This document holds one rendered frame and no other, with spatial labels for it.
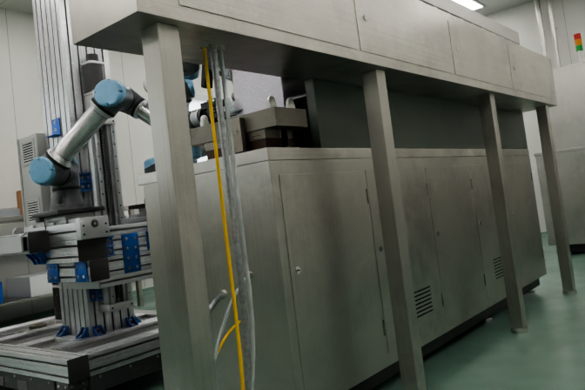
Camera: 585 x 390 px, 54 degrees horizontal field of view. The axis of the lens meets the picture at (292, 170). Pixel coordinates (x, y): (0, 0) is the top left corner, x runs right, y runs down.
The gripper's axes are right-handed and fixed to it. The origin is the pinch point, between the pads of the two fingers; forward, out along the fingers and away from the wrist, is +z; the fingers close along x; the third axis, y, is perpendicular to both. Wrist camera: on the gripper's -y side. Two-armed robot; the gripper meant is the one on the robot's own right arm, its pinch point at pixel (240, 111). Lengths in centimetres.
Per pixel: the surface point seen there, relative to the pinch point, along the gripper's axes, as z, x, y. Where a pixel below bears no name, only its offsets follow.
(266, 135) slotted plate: 27.5, -18.1, -14.1
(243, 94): 2.7, -0.3, 6.1
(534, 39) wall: -39, 556, 125
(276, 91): 18.7, -0.3, 3.5
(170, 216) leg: 50, -77, -36
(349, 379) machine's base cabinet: 34, 1, -96
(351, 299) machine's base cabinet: 34, 7, -71
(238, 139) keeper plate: 18.8, -21.9, -14.1
